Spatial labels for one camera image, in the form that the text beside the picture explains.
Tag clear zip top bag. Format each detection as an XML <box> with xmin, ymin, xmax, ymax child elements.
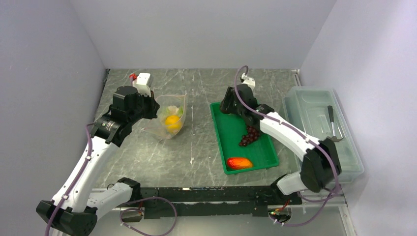
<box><xmin>143</xmin><ymin>94</ymin><xmax>187</xmax><ymax>140</ymax></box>

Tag green plastic tray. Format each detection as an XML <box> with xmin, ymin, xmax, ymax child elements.
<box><xmin>210</xmin><ymin>102</ymin><xmax>280</xmax><ymax>175</ymax></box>

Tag yellow lemon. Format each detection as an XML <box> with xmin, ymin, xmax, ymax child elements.
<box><xmin>165</xmin><ymin>116</ymin><xmax>182</xmax><ymax>133</ymax></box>

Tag red orange mango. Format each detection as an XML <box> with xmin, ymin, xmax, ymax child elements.
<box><xmin>226</xmin><ymin>157</ymin><xmax>253</xmax><ymax>170</ymax></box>

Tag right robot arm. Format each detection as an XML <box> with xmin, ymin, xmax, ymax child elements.
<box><xmin>220</xmin><ymin>84</ymin><xmax>342</xmax><ymax>204</ymax></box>

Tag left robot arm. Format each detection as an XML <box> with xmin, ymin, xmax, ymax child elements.
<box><xmin>36</xmin><ymin>85</ymin><xmax>160</xmax><ymax>236</ymax></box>

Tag dark purple grapes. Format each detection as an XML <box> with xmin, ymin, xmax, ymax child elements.
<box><xmin>238</xmin><ymin>126</ymin><xmax>260</xmax><ymax>147</ymax></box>

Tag clear plastic storage box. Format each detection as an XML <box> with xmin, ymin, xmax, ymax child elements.
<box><xmin>281</xmin><ymin>87</ymin><xmax>364</xmax><ymax>184</ymax></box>

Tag small hammer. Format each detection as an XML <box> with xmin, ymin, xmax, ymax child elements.
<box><xmin>327</xmin><ymin>105</ymin><xmax>343</xmax><ymax>143</ymax></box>

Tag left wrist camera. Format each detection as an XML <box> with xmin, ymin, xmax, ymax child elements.
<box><xmin>129</xmin><ymin>73</ymin><xmax>153</xmax><ymax>97</ymax></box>

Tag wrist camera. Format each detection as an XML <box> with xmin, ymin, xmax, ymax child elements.
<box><xmin>129</xmin><ymin>73</ymin><xmax>153</xmax><ymax>97</ymax></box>
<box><xmin>240</xmin><ymin>74</ymin><xmax>256</xmax><ymax>90</ymax></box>

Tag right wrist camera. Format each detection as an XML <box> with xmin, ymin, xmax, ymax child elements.
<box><xmin>240</xmin><ymin>74</ymin><xmax>256</xmax><ymax>90</ymax></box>

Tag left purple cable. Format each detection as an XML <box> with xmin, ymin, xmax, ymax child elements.
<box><xmin>44</xmin><ymin>75</ymin><xmax>178</xmax><ymax>236</ymax></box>

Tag purple cable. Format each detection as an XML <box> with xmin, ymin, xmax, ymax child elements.
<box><xmin>44</xmin><ymin>75</ymin><xmax>178</xmax><ymax>236</ymax></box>
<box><xmin>234</xmin><ymin>65</ymin><xmax>343</xmax><ymax>228</ymax></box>

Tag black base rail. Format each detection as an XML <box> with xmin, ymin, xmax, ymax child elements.
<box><xmin>109</xmin><ymin>185</ymin><xmax>302</xmax><ymax>219</ymax></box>

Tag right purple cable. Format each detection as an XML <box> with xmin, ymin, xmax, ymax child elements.
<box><xmin>234</xmin><ymin>65</ymin><xmax>343</xmax><ymax>228</ymax></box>

